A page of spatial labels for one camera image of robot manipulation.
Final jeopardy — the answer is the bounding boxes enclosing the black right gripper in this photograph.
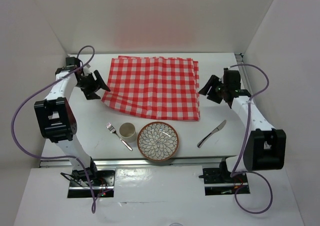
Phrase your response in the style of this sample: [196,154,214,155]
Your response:
[198,75,228,104]

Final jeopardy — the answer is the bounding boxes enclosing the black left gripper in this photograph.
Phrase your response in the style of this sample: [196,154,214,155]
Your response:
[75,70,110,100]

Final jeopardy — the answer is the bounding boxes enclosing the red white checkered cloth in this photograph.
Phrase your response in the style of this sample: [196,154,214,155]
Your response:
[102,56,200,121]

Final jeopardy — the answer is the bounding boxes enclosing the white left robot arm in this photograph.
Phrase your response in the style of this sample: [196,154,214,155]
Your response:
[34,57,110,185]

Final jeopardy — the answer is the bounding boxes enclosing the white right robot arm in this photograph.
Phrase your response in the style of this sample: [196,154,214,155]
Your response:
[199,68,287,182]

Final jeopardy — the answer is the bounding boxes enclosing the silver table knife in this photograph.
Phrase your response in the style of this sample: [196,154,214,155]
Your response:
[197,120,227,148]

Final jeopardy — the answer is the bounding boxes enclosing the silver fork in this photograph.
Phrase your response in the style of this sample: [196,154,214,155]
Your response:
[106,123,133,151]

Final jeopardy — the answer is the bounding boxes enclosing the beige cup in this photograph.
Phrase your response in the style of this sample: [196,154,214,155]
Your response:
[119,122,137,143]

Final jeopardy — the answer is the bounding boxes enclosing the floral patterned ceramic bowl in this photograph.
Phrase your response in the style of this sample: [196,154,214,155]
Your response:
[137,121,180,162]

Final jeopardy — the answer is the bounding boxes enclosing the aluminium frame rail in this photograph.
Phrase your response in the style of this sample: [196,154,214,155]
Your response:
[38,52,275,168]

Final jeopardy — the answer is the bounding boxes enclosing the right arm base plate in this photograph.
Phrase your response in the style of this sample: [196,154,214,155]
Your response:
[199,168,250,196]

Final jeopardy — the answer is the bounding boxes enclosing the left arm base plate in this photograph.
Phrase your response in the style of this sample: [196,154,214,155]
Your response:
[60,170,116,198]

